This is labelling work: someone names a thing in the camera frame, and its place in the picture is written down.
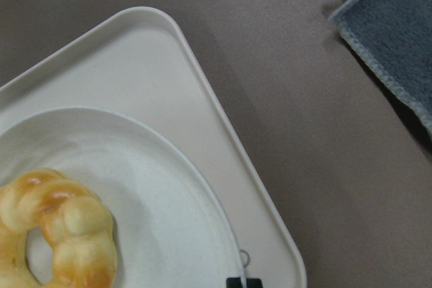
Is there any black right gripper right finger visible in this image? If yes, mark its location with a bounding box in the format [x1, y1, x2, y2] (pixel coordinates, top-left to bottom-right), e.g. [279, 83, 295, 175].
[246, 278, 262, 288]

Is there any cream rabbit tray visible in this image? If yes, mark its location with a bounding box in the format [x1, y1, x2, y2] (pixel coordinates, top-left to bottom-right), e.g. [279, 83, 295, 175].
[1, 7, 306, 287]

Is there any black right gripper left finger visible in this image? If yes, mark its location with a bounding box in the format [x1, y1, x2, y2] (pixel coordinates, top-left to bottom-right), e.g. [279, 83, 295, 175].
[225, 277, 243, 288]

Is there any white round plate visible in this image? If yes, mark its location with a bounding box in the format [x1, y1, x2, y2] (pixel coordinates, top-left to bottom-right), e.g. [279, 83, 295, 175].
[1, 107, 246, 287]

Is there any grey folded cloth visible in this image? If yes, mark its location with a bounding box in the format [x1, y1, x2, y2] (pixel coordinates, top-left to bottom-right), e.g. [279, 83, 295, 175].
[329, 0, 431, 132]

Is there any twisted glazed donut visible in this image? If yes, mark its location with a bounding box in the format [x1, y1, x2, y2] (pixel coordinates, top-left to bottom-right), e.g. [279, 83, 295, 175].
[1, 169, 117, 287]

